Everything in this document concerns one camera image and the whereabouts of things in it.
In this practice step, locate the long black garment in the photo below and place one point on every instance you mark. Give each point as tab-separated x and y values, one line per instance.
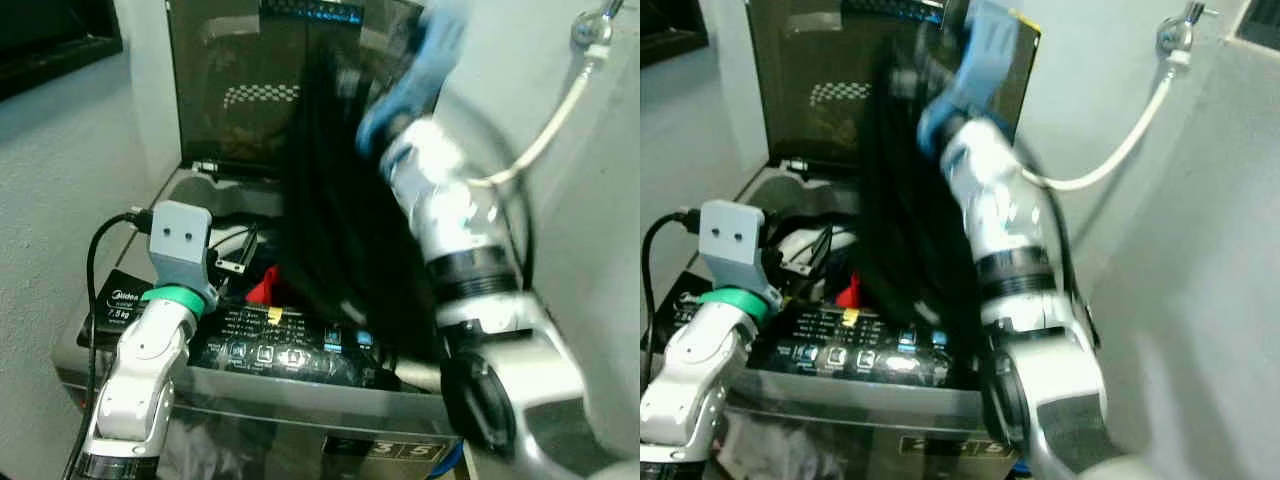
340	220
915	230

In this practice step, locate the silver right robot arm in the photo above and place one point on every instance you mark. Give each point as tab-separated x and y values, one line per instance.
480	300
1040	310

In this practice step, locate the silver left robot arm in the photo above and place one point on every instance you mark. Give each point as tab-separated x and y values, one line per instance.
700	375
140	370

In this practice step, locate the grey top-load washing machine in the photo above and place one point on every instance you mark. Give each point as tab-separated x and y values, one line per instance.
860	410
300	400

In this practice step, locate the white garment in washer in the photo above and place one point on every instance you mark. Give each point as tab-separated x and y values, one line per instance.
835	245

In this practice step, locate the small red item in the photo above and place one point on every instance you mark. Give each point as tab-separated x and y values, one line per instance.
264	288
850	292

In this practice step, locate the dark tinted washer lid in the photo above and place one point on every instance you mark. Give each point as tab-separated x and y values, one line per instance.
810	90
240	90

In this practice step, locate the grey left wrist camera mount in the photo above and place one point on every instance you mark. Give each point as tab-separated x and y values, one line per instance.
735	240
180	240

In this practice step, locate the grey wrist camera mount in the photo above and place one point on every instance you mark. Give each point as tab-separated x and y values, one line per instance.
975	70
735	240
180	240
415	70

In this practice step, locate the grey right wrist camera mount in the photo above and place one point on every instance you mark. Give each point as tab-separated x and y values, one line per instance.
975	70
415	70

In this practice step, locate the metal wall faucet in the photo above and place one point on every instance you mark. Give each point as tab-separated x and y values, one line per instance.
1178	28
592	25

